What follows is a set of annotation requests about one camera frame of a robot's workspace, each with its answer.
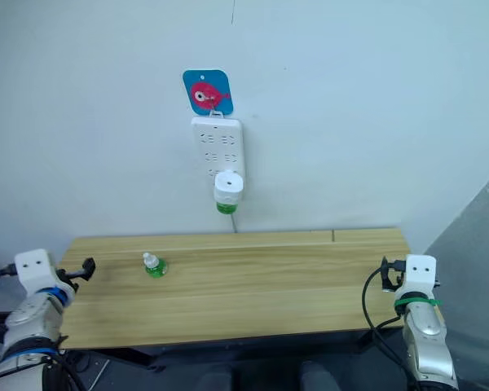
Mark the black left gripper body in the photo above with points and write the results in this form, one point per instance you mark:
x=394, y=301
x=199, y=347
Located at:
x=67, y=277

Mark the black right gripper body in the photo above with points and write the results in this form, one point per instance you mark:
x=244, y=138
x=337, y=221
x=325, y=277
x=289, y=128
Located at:
x=397, y=272

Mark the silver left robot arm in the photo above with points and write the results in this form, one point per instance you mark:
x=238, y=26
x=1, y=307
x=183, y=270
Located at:
x=22, y=326

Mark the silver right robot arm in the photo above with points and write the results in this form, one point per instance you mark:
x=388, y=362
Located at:
x=426, y=338

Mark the green liquid bottle white cap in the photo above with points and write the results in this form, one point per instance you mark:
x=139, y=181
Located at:
x=155, y=269

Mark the green liquid bottle in heater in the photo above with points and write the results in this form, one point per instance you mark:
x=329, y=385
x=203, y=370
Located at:
x=227, y=208

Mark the white mosquito repellent heater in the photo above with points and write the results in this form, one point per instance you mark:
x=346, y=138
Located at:
x=228, y=185

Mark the white power strip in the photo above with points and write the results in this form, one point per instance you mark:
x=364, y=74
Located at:
x=218, y=140

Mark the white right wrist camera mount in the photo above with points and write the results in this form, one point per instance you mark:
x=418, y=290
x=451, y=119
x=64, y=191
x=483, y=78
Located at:
x=419, y=271

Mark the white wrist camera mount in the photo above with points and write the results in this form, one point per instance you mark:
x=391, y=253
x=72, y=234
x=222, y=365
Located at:
x=419, y=271
x=32, y=269

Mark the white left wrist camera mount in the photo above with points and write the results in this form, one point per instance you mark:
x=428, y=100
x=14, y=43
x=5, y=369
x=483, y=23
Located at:
x=32, y=269

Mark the black table frame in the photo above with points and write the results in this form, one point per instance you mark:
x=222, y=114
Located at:
x=244, y=346

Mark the blue wall hook red fish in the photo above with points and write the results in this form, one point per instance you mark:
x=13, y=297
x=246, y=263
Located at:
x=220, y=83

